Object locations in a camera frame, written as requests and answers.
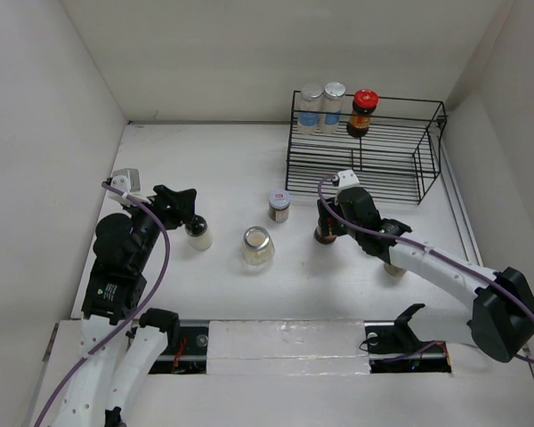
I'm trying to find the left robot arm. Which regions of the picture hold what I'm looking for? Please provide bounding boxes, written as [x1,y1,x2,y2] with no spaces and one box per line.
[34,175,203,426]

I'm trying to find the black cap white bottle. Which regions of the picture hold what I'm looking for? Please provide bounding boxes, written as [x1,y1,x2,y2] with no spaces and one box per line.
[185,214,213,251]

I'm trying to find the silver lid spice shaker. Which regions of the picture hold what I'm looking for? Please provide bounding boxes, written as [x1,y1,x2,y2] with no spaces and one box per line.
[297,83,322,134]

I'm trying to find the black cap beige bottle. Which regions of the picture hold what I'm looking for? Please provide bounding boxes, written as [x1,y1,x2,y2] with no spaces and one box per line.
[384,263,407,278]

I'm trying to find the red lid sauce jar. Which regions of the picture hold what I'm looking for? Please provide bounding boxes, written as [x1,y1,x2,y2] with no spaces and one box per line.
[346,89,379,138]
[313,226,336,245]

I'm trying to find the white lid dark jar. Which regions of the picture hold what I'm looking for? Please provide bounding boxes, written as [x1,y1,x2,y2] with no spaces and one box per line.
[268,189,290,222]

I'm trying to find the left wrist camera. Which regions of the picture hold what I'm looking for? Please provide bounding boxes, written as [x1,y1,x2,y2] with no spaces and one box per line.
[107,168,141,206]

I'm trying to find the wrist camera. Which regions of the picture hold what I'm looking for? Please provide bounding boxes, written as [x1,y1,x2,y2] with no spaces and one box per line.
[107,168,141,206]
[331,169,360,191]

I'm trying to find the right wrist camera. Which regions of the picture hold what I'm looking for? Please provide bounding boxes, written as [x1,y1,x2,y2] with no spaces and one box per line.
[331,169,360,191]

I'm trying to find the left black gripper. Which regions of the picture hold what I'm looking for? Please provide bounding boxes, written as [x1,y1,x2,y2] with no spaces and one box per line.
[123,183,195,269]

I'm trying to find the glass jar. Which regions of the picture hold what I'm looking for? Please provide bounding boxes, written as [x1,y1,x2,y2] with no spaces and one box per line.
[241,226,275,275]

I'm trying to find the black wire rack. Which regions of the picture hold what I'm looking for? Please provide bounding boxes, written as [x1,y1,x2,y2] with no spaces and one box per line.
[285,91,447,205]

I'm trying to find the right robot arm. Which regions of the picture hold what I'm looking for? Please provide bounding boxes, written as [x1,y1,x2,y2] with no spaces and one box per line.
[315,185,534,363]

